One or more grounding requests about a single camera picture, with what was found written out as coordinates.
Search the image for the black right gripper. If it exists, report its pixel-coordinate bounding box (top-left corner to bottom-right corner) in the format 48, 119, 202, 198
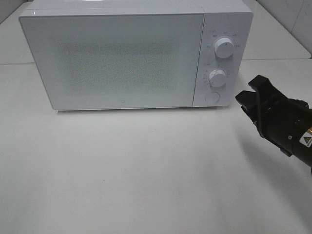
235, 75, 312, 167

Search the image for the round white door button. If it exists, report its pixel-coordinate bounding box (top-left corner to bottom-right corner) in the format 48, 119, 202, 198
205, 92, 220, 104

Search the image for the white microwave knob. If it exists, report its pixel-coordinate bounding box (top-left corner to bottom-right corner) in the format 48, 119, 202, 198
208, 69, 227, 88
214, 36, 234, 59

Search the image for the white microwave door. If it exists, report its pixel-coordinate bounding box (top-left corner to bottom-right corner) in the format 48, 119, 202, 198
20, 14, 204, 111

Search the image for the white microwave oven body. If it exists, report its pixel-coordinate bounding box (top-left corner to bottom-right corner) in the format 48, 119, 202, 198
19, 0, 254, 108

